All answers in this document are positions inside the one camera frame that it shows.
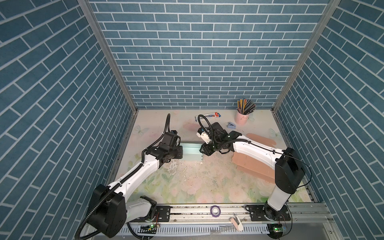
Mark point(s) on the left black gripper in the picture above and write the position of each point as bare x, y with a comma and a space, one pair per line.
179, 148

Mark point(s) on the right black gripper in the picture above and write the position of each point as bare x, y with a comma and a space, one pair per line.
205, 151

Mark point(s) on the light blue paper box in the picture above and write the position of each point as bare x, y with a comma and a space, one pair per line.
191, 152

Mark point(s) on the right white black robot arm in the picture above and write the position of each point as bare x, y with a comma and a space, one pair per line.
285, 165

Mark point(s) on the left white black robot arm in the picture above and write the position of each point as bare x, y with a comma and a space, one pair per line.
109, 207

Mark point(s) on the white pencil box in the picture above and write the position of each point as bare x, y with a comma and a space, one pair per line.
213, 115

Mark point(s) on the pink flat paper box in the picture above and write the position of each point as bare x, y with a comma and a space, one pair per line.
254, 166

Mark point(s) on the blue small stapler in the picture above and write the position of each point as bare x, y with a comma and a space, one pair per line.
231, 125

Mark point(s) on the pink pen cup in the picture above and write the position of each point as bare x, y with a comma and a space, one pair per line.
241, 119

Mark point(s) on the colored pencils bundle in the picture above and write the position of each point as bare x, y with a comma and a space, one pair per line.
245, 106

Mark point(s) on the purple tape roll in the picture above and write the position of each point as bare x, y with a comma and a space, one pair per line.
215, 211

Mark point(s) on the white pink small tool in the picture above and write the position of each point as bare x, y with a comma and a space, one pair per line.
237, 223

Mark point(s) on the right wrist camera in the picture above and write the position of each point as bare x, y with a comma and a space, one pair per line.
203, 135

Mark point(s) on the metal base rail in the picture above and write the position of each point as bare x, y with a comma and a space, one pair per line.
196, 220

